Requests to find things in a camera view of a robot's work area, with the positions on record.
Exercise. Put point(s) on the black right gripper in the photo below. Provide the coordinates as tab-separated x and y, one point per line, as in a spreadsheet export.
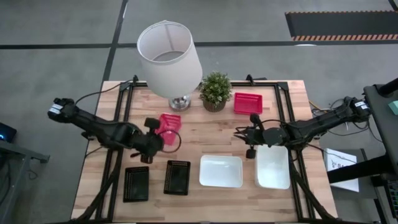
257	137

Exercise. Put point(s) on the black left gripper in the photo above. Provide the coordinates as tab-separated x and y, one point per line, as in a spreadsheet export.
149	144

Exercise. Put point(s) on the red slotted plastic basket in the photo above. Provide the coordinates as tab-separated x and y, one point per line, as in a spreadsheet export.
170	124
247	103

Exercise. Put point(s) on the black slotted plastic basket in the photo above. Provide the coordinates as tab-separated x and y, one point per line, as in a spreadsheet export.
136	184
177	177

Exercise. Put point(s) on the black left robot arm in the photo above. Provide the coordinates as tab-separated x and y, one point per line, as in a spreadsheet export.
93	124

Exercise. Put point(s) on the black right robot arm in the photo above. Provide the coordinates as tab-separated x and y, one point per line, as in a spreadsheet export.
311	128

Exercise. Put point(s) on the silver metal lamp base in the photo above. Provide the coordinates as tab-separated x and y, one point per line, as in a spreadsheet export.
179	104

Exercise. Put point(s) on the white plastic storage bin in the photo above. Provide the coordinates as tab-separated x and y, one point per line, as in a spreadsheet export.
273	168
220	171

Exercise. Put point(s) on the potted green artificial plant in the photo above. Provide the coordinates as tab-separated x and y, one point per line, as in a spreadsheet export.
215	90

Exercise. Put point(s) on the white fabric lamp shade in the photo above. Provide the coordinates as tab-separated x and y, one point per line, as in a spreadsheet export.
174	74

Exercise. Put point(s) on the white printed paper sheet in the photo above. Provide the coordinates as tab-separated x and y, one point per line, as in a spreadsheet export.
337	160

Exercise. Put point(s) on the black side desk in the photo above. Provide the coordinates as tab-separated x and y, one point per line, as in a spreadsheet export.
382	124

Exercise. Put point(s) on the grey metal cart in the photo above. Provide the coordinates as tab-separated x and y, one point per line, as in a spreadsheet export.
18	152

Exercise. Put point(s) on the black hazard-striped floor mat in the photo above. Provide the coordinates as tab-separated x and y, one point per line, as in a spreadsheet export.
342	25

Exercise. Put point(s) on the black device with blue light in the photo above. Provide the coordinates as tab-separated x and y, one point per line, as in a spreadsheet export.
7	132

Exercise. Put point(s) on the teal block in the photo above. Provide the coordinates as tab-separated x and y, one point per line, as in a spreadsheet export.
394	107

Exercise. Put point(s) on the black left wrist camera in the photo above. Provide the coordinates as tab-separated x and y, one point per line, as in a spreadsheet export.
152	123

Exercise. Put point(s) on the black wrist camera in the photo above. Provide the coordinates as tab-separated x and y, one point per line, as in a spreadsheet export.
152	123
255	119

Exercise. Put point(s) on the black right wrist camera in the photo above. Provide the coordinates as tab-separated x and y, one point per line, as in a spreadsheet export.
255	119

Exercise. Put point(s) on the black aluminium table frame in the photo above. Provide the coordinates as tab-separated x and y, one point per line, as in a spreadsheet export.
248	84

